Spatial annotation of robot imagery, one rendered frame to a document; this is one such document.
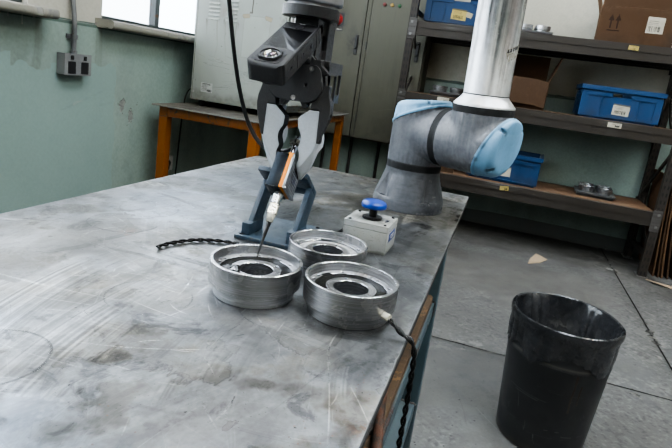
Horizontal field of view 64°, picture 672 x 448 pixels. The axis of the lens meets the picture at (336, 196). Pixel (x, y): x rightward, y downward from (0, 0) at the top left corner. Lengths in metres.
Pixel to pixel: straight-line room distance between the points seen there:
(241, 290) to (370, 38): 4.01
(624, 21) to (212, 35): 2.64
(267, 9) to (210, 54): 0.40
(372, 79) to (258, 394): 4.10
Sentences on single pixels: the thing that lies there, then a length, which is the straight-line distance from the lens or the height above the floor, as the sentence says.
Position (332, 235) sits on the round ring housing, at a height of 0.83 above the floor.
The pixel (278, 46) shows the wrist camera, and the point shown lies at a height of 1.08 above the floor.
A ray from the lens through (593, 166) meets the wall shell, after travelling 4.66.
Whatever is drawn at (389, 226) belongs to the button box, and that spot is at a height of 0.84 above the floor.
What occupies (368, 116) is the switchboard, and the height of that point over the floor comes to 0.75.
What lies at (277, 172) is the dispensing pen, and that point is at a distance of 0.67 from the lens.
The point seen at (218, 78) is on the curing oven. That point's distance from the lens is 3.04.
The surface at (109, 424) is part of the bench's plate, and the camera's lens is 0.44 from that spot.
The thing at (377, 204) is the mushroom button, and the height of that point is 0.87.
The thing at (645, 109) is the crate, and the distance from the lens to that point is 4.18.
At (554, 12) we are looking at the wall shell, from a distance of 4.65.
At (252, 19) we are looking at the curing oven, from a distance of 2.97.
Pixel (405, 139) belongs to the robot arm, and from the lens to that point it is 1.11.
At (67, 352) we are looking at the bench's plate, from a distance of 0.53.
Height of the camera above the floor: 1.06
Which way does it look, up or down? 13 degrees down
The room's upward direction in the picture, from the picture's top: 8 degrees clockwise
